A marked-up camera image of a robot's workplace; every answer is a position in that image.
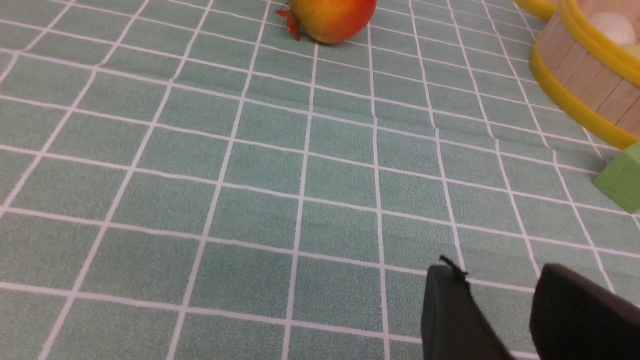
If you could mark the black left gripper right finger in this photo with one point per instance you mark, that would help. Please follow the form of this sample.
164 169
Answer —
573 318

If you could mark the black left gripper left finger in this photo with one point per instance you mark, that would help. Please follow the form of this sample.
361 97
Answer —
452 326

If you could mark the white bun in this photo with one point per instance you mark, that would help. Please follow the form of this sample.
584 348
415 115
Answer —
615 27

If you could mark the bamboo steamer tray yellow rims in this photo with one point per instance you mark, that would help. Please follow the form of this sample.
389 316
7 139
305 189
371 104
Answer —
591 78

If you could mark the woven steamer lid yellow rim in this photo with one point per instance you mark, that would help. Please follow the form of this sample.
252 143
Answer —
541 9

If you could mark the green foam cube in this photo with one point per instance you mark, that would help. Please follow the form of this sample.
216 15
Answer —
620 180

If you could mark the green checkered tablecloth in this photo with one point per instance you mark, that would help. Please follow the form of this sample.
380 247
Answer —
182 180

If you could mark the red yellow pomegranate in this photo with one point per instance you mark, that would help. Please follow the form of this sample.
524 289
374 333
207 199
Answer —
327 21

